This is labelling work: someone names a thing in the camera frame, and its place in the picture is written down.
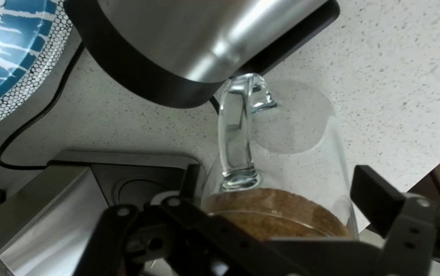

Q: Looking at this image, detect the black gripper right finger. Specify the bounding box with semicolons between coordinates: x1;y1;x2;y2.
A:
349;165;440;276

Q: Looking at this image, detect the black steel coffee maker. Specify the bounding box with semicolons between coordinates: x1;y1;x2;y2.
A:
0;149;203;276

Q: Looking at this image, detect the blue patterned plate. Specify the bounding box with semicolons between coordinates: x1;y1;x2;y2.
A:
0;0;73;139

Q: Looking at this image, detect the black power cord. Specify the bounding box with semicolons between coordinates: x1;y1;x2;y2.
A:
0;43;85;172

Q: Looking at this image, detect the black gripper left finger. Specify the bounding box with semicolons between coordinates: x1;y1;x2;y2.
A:
73;192;303;276

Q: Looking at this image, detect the clear glass jug cork lid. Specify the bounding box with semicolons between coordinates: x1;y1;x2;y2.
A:
197;73;361;243

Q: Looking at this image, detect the small stainless steel kettle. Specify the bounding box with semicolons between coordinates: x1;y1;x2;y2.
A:
64;0;341;111

